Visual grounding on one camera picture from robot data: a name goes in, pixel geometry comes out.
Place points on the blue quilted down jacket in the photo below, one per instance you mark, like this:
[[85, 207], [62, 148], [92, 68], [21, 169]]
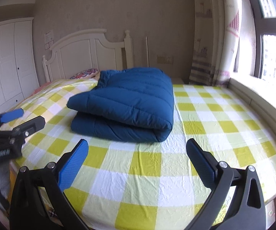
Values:
[[133, 105]]

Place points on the wall socket plate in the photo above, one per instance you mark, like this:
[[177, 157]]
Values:
[[165, 59]]

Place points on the colourful patterned pillow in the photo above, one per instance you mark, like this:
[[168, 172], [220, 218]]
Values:
[[86, 74]]

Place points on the printed striped curtain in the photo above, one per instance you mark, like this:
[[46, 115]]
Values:
[[217, 31]]

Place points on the white bedside table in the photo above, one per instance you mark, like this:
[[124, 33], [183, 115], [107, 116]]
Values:
[[177, 81]]

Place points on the white wooden headboard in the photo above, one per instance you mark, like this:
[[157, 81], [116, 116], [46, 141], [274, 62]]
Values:
[[87, 49]]

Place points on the yellow checked bed sheet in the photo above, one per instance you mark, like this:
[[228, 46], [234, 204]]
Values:
[[154, 185]]

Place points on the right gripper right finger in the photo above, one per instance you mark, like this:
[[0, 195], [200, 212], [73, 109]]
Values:
[[247, 207]]

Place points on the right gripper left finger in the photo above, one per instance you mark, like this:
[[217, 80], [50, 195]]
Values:
[[27, 208]]

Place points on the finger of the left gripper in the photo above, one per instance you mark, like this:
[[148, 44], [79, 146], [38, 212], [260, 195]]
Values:
[[32, 126], [11, 115]]

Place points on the paper notices on wall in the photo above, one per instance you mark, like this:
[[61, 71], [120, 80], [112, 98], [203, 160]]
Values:
[[48, 39]]

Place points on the white wardrobe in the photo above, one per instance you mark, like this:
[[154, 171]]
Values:
[[18, 77]]

